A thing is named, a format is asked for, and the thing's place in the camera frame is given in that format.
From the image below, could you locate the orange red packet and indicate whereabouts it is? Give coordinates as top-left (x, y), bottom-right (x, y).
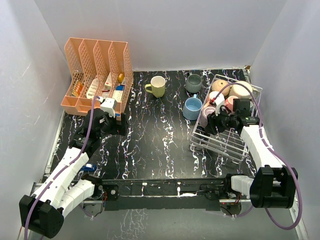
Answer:
top-left (71, 81), bottom-right (84, 98)

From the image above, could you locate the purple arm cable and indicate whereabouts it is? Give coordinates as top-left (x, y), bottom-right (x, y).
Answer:
top-left (23, 96), bottom-right (103, 240)
top-left (214, 82), bottom-right (303, 230)

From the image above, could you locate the light pink mug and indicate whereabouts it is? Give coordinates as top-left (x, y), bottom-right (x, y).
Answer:
top-left (206, 91), bottom-right (225, 103)

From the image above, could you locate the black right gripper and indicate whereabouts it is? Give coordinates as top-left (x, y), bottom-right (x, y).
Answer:
top-left (204, 105), bottom-right (237, 135)

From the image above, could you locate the blue stapler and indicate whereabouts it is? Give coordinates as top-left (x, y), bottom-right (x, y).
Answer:
top-left (80, 163), bottom-right (97, 172)

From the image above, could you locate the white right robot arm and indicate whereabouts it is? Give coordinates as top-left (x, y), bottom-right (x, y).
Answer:
top-left (205, 97), bottom-right (298, 209)

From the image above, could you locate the pink mug white inside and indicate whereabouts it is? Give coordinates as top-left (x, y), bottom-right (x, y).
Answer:
top-left (224, 96), bottom-right (237, 112)

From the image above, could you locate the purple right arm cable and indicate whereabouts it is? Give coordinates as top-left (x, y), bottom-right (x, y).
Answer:
top-left (214, 82), bottom-right (303, 230)

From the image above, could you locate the light blue ceramic mug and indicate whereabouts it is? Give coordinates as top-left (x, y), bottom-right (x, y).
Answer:
top-left (182, 94), bottom-right (203, 121)

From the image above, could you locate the white wire dish rack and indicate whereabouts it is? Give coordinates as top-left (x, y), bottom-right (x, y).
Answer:
top-left (190, 74), bottom-right (250, 164)

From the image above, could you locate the yellow small bottle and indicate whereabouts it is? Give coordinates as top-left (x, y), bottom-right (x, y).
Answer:
top-left (117, 73), bottom-right (125, 84)

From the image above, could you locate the tan glazed round mug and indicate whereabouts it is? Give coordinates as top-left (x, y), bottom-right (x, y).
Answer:
top-left (210, 79), bottom-right (231, 97)

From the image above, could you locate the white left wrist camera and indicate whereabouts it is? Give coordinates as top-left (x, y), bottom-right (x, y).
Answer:
top-left (98, 96), bottom-right (117, 118)

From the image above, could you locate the purple ceramic mug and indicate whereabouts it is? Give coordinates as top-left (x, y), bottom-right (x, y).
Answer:
top-left (199, 105), bottom-right (216, 128)

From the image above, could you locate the blue white small box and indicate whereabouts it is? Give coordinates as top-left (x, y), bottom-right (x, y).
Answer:
top-left (115, 84), bottom-right (126, 91)

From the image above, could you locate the yellow-green ceramic mug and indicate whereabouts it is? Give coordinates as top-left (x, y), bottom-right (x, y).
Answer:
top-left (144, 76), bottom-right (166, 98)

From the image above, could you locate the white printed flat box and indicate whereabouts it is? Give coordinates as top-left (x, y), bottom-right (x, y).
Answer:
top-left (112, 90), bottom-right (124, 102)

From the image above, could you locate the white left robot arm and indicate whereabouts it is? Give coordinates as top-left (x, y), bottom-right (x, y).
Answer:
top-left (19, 108), bottom-right (128, 239)

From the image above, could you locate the green-inside mushroom pattern mug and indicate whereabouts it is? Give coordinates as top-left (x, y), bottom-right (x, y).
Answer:
top-left (228, 81), bottom-right (259, 99)

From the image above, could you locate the white red medicine box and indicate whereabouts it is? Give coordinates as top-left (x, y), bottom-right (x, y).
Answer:
top-left (102, 73), bottom-right (113, 92)

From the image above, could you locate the black front mounting rail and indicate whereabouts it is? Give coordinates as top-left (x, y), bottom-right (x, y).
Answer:
top-left (74, 174), bottom-right (251, 213)

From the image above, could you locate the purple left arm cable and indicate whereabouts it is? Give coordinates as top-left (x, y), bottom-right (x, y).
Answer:
top-left (23, 96), bottom-right (103, 240)

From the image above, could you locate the dark grey round mug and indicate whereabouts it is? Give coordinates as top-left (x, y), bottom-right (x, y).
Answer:
top-left (185, 74), bottom-right (203, 94)

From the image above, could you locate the pink plastic file organizer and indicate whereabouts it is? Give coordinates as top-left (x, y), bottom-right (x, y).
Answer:
top-left (61, 37), bottom-right (134, 120)

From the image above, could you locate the white labelled box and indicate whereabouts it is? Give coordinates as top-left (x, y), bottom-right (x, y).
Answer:
top-left (86, 77), bottom-right (99, 99)

